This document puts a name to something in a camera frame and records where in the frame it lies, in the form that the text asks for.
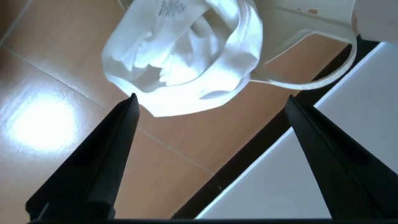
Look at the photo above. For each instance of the white laundry basket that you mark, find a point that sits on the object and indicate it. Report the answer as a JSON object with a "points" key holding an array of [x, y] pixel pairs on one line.
{"points": [[311, 18]]}

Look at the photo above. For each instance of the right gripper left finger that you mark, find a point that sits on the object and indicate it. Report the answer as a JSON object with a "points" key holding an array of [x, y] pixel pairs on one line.
{"points": [[93, 174]]}

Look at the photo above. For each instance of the beige curtain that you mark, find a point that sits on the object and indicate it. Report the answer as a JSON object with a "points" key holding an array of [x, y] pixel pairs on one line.
{"points": [[379, 18]]}

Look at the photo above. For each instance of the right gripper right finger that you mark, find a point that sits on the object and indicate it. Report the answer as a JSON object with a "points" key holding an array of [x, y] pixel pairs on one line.
{"points": [[335, 174]]}

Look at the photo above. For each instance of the white garment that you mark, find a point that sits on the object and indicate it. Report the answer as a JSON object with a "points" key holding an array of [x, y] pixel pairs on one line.
{"points": [[236, 56]]}

